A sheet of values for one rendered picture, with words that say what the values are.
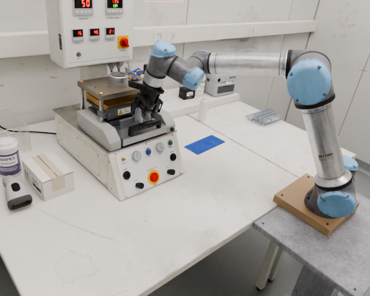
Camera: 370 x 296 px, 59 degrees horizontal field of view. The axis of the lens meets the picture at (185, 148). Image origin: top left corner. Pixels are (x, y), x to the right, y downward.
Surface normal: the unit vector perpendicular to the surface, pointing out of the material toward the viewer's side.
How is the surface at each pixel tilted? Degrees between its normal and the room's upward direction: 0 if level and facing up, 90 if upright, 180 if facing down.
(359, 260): 0
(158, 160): 65
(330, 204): 101
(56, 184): 89
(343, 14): 90
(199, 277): 0
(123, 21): 90
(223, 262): 0
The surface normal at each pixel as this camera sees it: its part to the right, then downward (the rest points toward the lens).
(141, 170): 0.66, 0.02
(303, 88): -0.41, 0.36
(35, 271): 0.11, -0.86
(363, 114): -0.75, 0.26
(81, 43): 0.68, 0.43
